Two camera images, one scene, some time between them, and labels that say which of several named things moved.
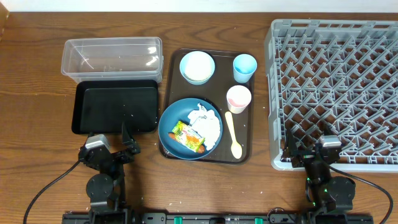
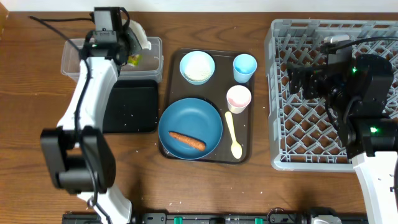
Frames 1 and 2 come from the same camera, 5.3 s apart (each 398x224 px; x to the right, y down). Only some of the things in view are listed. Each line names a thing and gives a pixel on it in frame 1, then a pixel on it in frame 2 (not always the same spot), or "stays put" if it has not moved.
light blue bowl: x=197 y=67 stays put
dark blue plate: x=178 y=111 stays put
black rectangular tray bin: x=101 y=106 stays put
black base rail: x=217 y=218 stays put
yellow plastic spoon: x=236 y=149 stays put
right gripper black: x=291 y=151 → x=314 y=76
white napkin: x=206 y=123 → x=139 y=33
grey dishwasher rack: x=337 y=77 stays put
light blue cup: x=244 y=65 stays put
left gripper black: x=132 y=148 → x=129 y=35
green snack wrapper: x=188 y=136 → x=134 y=60
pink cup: x=237 y=98 stays put
